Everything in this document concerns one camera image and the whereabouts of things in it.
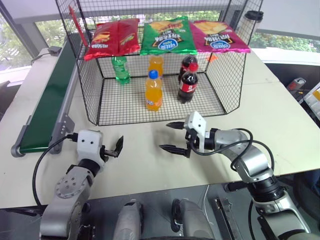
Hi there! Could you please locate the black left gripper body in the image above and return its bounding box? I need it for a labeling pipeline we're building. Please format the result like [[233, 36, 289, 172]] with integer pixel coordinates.
[[99, 146, 119, 163]]

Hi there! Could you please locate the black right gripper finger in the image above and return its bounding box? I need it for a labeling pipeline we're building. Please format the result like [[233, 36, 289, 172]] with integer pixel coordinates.
[[165, 121, 187, 130], [158, 144, 192, 159]]

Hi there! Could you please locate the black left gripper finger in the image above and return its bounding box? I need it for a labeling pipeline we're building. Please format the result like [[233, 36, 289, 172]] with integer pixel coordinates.
[[113, 135, 125, 157]]

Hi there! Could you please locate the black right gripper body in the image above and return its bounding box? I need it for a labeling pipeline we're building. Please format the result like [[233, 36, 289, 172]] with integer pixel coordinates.
[[184, 126, 200, 151]]

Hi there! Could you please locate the green conveyor belt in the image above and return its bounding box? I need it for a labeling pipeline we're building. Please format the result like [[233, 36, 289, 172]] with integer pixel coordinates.
[[10, 37, 79, 158]]

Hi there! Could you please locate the orange soda bottle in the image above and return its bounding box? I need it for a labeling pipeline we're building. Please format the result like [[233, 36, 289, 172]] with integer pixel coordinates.
[[144, 69, 164, 113], [147, 55, 165, 79]]

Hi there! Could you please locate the cola bottle red cap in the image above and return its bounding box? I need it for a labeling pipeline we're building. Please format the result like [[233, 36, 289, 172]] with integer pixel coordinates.
[[176, 62, 199, 105], [177, 55, 200, 85]]

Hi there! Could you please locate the dark rounded robot leg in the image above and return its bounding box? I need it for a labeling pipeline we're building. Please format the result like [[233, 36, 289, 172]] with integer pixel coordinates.
[[171, 198, 214, 240], [115, 199, 145, 240]]

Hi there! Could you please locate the green soda bottle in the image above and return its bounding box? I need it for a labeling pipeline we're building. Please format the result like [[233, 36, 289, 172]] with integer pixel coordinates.
[[110, 55, 132, 86]]

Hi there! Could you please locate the green chips bag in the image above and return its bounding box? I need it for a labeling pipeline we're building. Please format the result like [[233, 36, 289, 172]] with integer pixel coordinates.
[[139, 16, 199, 56]]

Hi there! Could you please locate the pink chips bag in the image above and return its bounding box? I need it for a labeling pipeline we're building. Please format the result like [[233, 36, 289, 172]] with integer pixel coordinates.
[[189, 19, 251, 54]]

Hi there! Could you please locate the red chips bag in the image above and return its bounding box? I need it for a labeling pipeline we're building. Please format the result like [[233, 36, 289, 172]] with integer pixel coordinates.
[[83, 17, 141, 62]]

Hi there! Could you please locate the red black power tool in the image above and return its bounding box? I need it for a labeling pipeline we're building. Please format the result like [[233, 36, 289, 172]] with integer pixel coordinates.
[[286, 77, 308, 93]]

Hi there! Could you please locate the clear tumbler black lid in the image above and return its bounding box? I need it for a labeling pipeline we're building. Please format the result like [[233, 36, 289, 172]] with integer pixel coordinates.
[[239, 10, 265, 45]]

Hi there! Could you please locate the grey parts box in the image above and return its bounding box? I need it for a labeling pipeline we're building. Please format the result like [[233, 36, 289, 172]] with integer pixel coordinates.
[[303, 82, 320, 114]]

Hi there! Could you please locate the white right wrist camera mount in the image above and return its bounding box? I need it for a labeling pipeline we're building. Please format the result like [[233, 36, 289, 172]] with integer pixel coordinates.
[[184, 111, 209, 153]]

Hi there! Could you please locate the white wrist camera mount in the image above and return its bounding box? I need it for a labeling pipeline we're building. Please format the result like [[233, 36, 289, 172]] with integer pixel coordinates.
[[184, 111, 209, 153], [75, 129, 106, 174]]

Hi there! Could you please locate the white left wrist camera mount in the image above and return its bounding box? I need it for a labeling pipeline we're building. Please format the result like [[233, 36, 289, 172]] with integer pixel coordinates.
[[75, 129, 106, 174]]

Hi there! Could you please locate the black wire mesh basket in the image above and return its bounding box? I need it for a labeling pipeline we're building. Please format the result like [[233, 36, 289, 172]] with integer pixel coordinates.
[[54, 0, 265, 127]]

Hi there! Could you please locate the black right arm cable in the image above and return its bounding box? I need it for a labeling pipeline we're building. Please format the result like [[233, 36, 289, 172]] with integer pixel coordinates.
[[230, 128, 277, 176]]

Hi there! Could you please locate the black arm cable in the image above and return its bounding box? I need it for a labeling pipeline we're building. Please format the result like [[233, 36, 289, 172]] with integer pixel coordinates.
[[230, 128, 277, 176], [31, 133, 80, 206]]

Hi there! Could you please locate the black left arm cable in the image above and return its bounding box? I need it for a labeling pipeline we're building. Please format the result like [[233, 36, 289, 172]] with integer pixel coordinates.
[[31, 133, 80, 206]]

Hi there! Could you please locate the black metal bracket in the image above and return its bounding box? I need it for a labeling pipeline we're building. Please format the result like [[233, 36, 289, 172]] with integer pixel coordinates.
[[211, 196, 241, 240]]

